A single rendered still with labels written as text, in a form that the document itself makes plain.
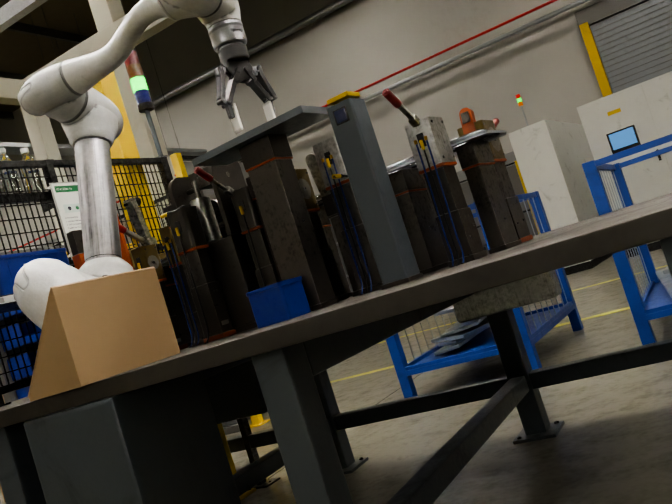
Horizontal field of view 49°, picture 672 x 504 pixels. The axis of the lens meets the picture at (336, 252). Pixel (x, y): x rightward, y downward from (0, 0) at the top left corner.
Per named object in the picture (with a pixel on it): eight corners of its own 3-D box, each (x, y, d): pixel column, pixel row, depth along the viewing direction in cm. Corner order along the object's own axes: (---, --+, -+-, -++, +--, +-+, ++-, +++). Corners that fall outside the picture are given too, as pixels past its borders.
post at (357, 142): (424, 276, 172) (366, 98, 174) (409, 281, 166) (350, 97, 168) (396, 284, 176) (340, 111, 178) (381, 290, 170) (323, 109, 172)
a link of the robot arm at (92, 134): (63, 342, 193) (117, 350, 213) (112, 325, 188) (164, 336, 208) (42, 89, 218) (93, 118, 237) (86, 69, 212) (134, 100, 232)
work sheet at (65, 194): (118, 252, 300) (96, 180, 301) (72, 259, 281) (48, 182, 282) (114, 253, 301) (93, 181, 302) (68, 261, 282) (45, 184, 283)
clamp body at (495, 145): (538, 238, 214) (498, 120, 216) (523, 244, 202) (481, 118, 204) (510, 246, 219) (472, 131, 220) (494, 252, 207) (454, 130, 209)
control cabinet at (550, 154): (592, 256, 1170) (543, 111, 1182) (626, 246, 1142) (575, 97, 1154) (553, 279, 965) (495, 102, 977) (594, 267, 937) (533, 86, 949)
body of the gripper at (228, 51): (226, 41, 183) (237, 76, 183) (252, 41, 189) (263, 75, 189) (210, 54, 189) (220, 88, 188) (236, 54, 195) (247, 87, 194)
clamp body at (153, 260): (189, 348, 238) (157, 243, 239) (167, 355, 229) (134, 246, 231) (175, 352, 241) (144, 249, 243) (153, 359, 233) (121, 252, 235)
